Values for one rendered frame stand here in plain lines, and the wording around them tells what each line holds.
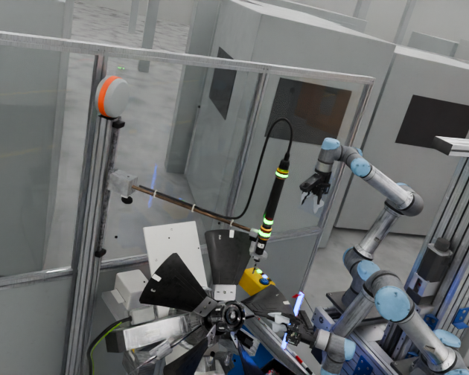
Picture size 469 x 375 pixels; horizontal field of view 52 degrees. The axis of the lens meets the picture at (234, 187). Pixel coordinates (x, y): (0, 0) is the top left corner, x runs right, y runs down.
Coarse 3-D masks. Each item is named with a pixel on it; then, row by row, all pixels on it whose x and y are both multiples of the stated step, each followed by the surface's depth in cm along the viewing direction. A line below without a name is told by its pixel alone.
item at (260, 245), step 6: (288, 156) 172; (282, 162) 173; (288, 162) 173; (282, 168) 173; (288, 168) 174; (258, 240) 186; (264, 240) 184; (258, 246) 186; (264, 246) 186; (258, 252) 187
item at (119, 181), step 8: (112, 176) 195; (120, 176) 196; (128, 176) 197; (136, 176) 199; (112, 184) 196; (120, 184) 195; (128, 184) 194; (136, 184) 201; (120, 192) 197; (128, 192) 196
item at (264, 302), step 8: (264, 288) 217; (272, 288) 218; (256, 296) 210; (264, 296) 212; (272, 296) 213; (280, 296) 215; (248, 304) 203; (256, 304) 204; (264, 304) 206; (272, 304) 208; (280, 304) 210; (288, 304) 213; (256, 312) 199; (264, 312) 201; (288, 312) 209
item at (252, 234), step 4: (252, 228) 187; (252, 232) 185; (256, 232) 185; (252, 236) 185; (256, 236) 185; (252, 240) 185; (256, 240) 185; (252, 244) 187; (256, 244) 189; (252, 248) 187; (252, 252) 188; (264, 252) 190; (252, 256) 186; (256, 256) 186; (260, 256) 186; (264, 256) 187
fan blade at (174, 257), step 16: (176, 256) 181; (160, 272) 179; (176, 272) 181; (144, 288) 179; (160, 288) 180; (176, 288) 182; (192, 288) 184; (160, 304) 184; (176, 304) 186; (192, 304) 187
